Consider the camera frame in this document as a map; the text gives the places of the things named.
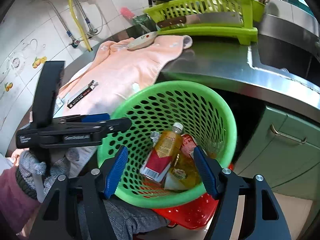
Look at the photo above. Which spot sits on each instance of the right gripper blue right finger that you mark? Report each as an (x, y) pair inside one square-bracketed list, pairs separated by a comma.
[(209, 170)]

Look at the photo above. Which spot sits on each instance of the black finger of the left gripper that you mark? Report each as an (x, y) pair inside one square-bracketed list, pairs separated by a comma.
[(115, 125)]

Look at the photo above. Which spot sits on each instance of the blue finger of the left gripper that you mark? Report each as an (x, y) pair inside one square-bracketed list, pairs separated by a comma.
[(95, 117)]

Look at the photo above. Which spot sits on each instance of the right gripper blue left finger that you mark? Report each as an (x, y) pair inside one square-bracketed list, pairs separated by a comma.
[(114, 173)]

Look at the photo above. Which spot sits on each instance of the yellow plastic wrapper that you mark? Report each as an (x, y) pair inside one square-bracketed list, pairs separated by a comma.
[(182, 175)]

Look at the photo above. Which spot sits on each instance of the black toothpaste box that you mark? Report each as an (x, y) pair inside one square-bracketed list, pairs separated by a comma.
[(78, 96)]

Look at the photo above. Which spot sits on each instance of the red soda can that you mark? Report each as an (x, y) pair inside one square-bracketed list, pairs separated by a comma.
[(188, 145)]

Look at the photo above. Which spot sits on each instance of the red cigarette pack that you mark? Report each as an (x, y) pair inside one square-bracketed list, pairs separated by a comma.
[(154, 167)]

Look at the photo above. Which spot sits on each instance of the amber tea bottle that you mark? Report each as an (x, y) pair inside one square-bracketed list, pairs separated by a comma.
[(170, 141)]

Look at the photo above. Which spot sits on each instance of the grey paper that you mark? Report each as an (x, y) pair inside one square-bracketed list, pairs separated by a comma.
[(154, 136)]

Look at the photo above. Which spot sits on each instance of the pink sleeved left forearm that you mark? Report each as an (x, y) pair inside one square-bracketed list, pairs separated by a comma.
[(16, 206)]

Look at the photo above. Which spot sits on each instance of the grey gloved left hand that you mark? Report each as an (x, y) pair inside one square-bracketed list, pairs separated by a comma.
[(35, 178)]

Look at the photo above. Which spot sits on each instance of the pink flower towel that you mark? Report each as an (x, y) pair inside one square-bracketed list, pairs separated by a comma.
[(120, 73)]

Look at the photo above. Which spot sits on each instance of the green plastic waste basket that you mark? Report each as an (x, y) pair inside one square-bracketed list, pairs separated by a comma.
[(202, 112)]

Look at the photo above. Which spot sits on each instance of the red plastic stool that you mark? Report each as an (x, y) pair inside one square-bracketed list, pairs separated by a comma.
[(194, 214)]

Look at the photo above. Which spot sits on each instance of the grey trousered leg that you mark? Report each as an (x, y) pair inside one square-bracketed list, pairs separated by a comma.
[(128, 220)]

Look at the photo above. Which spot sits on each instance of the steel water pipe left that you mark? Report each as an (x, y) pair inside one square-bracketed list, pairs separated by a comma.
[(74, 42)]

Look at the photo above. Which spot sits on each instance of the steel water pipe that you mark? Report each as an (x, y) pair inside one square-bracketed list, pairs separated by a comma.
[(91, 31), (74, 42)]

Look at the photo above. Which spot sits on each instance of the white ceramic plate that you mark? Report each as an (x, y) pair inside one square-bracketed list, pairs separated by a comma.
[(142, 41)]

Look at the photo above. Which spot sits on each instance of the steel water pipe right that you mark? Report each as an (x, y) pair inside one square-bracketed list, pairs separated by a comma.
[(91, 31)]

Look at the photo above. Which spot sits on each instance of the dark green glass jar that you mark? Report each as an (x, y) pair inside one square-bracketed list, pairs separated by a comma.
[(145, 23)]

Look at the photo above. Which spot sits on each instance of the pink bottle brush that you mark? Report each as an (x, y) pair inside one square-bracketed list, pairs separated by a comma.
[(127, 14)]

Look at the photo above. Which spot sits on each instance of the steel sink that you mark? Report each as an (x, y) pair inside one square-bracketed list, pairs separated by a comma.
[(285, 45)]

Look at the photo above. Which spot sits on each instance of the green dish rack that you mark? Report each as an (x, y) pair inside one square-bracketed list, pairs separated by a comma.
[(250, 11)]

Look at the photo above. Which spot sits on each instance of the cleaver with wooden handle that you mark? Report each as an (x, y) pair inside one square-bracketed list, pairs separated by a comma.
[(222, 18)]

